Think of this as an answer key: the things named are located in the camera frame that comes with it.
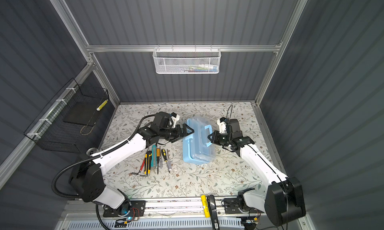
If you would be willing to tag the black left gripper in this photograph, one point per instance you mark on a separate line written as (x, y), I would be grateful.
(184, 133)

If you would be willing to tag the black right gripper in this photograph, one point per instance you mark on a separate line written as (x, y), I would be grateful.
(215, 139)

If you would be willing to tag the blue clear plastic tool box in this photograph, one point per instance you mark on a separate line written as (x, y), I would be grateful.
(197, 148)

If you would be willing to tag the yellow black handled screwdriver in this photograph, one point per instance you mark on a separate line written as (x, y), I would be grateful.
(165, 156)

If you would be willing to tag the clear handled screwdriver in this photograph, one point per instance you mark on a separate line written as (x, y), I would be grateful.
(169, 164)

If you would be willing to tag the orange handled screwdriver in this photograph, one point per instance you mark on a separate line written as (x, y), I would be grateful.
(158, 156)

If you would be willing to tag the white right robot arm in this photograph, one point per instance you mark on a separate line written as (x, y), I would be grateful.
(283, 201)

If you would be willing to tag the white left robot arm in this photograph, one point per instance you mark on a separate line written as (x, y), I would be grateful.
(87, 175)

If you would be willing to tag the teal utility knife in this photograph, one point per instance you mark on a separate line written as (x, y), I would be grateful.
(154, 158)

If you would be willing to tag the yellow black utility knife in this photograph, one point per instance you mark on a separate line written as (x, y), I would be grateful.
(148, 162)

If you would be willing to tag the black pad in basket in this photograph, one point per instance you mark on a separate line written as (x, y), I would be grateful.
(84, 114)

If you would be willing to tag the black handle on rail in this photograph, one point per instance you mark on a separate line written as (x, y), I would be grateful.
(213, 212)

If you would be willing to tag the yellow marker on rail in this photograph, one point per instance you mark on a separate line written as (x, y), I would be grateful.
(205, 206)

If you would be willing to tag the white wire mesh basket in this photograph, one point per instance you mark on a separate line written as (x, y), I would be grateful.
(187, 62)

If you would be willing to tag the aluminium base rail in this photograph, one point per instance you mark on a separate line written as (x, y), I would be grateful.
(163, 214)

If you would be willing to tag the black wire mesh basket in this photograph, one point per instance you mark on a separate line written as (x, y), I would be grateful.
(50, 133)

